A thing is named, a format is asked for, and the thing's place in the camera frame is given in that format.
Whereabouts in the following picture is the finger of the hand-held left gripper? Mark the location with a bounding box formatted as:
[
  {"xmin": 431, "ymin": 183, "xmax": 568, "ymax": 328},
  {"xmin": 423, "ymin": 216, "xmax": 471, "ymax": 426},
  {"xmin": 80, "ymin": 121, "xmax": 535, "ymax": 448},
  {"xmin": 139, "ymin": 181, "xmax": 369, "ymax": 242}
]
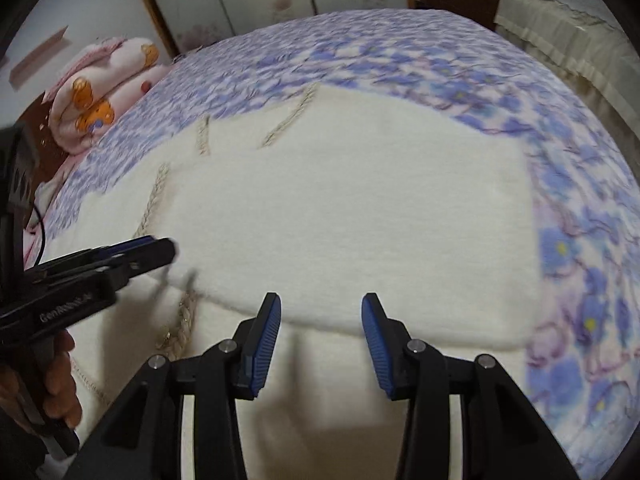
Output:
[
  {"xmin": 30, "ymin": 238, "xmax": 179, "ymax": 293},
  {"xmin": 35, "ymin": 235, "xmax": 158, "ymax": 273}
]

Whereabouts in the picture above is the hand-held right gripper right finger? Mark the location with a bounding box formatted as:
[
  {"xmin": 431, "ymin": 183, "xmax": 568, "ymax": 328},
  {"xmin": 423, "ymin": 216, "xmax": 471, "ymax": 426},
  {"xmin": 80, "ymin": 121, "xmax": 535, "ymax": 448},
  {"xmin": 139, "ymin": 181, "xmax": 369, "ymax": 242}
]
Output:
[{"xmin": 361, "ymin": 292, "xmax": 581, "ymax": 480}]

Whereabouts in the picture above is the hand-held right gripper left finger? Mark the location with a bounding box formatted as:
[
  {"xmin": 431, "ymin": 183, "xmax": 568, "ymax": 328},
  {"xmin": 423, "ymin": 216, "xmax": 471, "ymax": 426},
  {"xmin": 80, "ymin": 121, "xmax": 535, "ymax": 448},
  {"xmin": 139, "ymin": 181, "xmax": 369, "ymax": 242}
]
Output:
[{"xmin": 65, "ymin": 292, "xmax": 283, "ymax": 480}]

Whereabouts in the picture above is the white knit sweater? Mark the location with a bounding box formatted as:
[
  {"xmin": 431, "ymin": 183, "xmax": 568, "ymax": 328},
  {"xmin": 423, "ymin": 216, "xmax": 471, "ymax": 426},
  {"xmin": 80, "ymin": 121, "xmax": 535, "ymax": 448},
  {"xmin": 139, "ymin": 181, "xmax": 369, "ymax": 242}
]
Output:
[{"xmin": 47, "ymin": 82, "xmax": 543, "ymax": 480}]

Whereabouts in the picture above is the person's left hand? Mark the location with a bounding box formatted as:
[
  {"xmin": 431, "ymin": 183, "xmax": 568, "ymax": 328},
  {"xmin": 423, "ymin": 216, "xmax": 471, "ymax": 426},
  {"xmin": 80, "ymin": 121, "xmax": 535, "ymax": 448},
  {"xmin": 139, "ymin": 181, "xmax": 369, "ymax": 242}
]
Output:
[{"xmin": 0, "ymin": 332, "xmax": 83, "ymax": 431}]

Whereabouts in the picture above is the pink mattress sheet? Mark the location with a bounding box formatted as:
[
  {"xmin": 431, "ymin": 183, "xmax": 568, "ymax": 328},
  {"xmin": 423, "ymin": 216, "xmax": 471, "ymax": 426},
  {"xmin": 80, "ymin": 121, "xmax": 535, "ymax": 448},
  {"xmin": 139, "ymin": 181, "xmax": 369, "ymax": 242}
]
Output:
[{"xmin": 22, "ymin": 152, "xmax": 71, "ymax": 266}]

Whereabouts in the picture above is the brown wooden headboard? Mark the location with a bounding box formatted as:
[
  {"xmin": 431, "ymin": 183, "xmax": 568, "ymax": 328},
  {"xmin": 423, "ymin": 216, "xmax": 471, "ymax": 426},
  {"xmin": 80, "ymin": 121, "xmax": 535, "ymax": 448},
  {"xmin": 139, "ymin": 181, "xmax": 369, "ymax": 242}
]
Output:
[{"xmin": 15, "ymin": 95, "xmax": 68, "ymax": 191}]

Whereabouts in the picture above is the pink bear print blanket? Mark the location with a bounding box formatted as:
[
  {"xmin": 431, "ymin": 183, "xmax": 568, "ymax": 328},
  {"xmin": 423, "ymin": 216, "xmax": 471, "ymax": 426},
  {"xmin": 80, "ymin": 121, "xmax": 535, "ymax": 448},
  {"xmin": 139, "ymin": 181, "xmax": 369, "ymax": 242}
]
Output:
[{"xmin": 50, "ymin": 36, "xmax": 168, "ymax": 156}]

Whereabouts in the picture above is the bed with purple floral sheet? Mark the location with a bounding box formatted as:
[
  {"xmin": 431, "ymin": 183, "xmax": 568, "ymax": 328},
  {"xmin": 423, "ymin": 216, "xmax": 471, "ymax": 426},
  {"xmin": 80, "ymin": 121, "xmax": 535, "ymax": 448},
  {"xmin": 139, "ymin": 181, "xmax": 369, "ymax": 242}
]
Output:
[{"xmin": 25, "ymin": 7, "xmax": 633, "ymax": 480}]

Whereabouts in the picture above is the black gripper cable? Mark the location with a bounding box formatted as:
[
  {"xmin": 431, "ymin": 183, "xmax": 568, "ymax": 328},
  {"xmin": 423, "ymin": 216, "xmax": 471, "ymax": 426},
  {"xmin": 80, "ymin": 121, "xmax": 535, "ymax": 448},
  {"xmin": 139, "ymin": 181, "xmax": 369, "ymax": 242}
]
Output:
[{"xmin": 31, "ymin": 204, "xmax": 49, "ymax": 267}]

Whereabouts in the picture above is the pink wall shelf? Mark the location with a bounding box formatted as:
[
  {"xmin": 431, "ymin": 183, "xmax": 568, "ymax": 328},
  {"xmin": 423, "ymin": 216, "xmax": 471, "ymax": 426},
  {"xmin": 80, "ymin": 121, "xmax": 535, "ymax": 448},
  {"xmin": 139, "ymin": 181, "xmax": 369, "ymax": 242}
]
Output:
[{"xmin": 9, "ymin": 25, "xmax": 69, "ymax": 88}]

